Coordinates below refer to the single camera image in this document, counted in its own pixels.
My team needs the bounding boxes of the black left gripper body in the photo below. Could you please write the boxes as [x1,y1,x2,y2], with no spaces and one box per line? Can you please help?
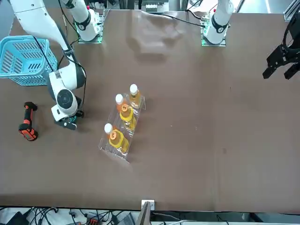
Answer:
[285,41,300,68]

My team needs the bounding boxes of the orange black barcode scanner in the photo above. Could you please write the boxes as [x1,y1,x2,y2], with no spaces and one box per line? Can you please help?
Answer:
[18,101,39,142]

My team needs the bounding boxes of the clear acrylic stepped shelf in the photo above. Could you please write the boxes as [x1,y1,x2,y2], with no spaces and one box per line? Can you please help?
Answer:
[97,92,147,165]

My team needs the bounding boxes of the light blue plastic basket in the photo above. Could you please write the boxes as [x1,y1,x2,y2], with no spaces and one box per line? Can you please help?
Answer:
[0,35,58,87]

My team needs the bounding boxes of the orange juice bottle white cap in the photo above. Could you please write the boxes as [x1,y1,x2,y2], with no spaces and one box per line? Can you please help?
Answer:
[104,123,118,141]
[115,93,128,113]

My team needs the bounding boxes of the yellow drink bottle orange cap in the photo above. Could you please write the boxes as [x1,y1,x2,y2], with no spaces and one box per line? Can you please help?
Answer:
[119,104,137,131]
[108,129,129,153]

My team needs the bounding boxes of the amber tea bottle white cap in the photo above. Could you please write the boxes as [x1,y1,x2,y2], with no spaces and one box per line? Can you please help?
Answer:
[128,83,143,109]

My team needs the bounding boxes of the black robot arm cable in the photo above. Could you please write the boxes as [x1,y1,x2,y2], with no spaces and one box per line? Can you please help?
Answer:
[32,0,87,113]

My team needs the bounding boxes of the aluminium profile frame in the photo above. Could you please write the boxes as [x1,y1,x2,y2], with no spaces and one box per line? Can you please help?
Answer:
[283,0,300,22]

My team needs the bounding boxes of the white post bracket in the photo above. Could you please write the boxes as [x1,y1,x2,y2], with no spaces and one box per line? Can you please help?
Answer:
[141,199,156,210]

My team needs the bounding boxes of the aluminium profile post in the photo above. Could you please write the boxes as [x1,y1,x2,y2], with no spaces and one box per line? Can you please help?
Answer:
[135,201,152,225]

